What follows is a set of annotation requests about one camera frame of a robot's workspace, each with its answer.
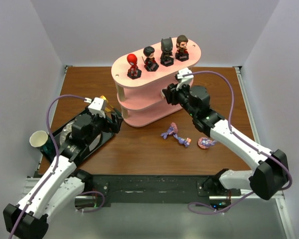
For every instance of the white paper cup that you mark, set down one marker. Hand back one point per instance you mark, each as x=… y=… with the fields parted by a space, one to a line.
x=38 y=139

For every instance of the pink three-tier shelf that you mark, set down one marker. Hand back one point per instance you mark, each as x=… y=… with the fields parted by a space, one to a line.
x=140 y=99

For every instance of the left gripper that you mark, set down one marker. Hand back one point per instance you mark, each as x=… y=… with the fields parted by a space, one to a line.
x=109 y=122

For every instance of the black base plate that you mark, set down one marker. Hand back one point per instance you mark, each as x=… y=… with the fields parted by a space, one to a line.
x=160 y=189

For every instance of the round deer pattern plate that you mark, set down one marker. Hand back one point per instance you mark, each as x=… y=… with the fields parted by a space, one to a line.
x=67 y=129

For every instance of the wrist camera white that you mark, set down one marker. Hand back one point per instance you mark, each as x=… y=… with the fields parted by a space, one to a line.
x=183 y=77
x=96 y=106

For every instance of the red spider hero figure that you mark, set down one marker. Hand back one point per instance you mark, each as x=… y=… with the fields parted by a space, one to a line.
x=134 y=72

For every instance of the purple bunny with cake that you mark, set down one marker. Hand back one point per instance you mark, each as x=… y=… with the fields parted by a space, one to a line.
x=184 y=141

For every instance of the gold fork green handle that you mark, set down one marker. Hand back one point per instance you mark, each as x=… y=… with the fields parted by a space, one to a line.
x=109 y=108

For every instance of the black haired red figure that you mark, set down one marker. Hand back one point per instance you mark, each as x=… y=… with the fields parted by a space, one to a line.
x=150 y=63

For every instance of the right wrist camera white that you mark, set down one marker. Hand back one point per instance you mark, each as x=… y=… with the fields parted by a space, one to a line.
x=183 y=77

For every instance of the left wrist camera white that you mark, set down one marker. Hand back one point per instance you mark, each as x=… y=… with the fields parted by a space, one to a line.
x=96 y=106

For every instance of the purple bunny pink cotton candy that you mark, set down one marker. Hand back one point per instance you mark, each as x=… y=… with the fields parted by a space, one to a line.
x=170 y=131

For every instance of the dark green glass cup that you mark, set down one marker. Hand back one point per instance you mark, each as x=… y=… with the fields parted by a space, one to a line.
x=47 y=148

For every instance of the black rectangular tray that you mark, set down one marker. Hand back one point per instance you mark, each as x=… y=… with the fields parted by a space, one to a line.
x=76 y=149

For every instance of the pink bear cake square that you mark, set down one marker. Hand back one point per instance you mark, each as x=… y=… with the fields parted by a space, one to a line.
x=162 y=93

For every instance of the brown haired hero figure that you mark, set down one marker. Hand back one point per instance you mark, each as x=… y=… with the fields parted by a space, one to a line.
x=181 y=48

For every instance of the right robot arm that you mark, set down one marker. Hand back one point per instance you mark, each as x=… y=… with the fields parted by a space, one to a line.
x=268 y=171

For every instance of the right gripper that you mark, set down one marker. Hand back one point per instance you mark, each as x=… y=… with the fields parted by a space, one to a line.
x=171 y=95

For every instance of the dark bat hero figure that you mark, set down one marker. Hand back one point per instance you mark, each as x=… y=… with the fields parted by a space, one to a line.
x=166 y=46

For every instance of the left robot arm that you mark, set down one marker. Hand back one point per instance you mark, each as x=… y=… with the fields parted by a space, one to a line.
x=30 y=217

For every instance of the aluminium frame rail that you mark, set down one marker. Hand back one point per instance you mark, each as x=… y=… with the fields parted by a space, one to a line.
x=279 y=197

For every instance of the purple bunny pink donut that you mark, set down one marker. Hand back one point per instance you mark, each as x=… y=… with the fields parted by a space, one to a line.
x=205 y=143

